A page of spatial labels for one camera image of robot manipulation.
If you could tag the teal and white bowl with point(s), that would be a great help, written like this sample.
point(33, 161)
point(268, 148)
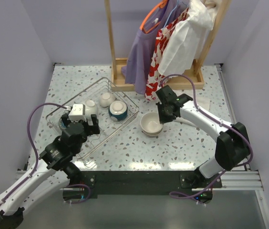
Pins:
point(118, 110)

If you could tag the folded white cloth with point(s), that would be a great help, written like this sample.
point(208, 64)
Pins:
point(204, 102)

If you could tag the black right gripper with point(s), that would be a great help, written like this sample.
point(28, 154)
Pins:
point(163, 119)

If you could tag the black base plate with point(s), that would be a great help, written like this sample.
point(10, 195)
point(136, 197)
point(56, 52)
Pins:
point(153, 183)

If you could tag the purple shirt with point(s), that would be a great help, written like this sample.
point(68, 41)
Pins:
point(136, 69)

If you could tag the red white floral garment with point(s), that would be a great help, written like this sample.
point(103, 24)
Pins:
point(162, 39)

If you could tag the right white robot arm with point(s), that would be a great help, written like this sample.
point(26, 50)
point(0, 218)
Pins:
point(232, 144)

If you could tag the blue hanger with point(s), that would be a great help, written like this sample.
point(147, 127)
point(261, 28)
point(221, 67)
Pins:
point(178, 6)

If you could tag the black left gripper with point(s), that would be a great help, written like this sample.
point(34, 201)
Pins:
point(94, 125)

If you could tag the red bowl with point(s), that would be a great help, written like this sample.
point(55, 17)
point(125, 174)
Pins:
point(152, 134)

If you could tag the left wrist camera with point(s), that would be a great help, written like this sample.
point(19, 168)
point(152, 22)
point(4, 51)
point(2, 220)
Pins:
point(76, 112)

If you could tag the orange hanger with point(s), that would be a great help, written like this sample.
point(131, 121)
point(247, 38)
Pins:
point(151, 21)

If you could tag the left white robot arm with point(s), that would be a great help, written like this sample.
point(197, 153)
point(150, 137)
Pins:
point(57, 156)

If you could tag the blue floral bowl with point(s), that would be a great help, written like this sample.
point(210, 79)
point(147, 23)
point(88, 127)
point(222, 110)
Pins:
point(61, 124)

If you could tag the white ribbed bowl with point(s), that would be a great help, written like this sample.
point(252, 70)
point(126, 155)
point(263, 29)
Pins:
point(90, 108)

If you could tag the wire dish rack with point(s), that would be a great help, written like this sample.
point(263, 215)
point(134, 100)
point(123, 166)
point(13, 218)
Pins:
point(99, 102)

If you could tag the white hanging garment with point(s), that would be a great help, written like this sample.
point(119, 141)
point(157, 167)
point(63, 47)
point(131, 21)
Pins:
point(186, 41)

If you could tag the beige bowl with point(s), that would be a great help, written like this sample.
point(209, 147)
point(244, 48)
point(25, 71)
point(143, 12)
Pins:
point(150, 122)

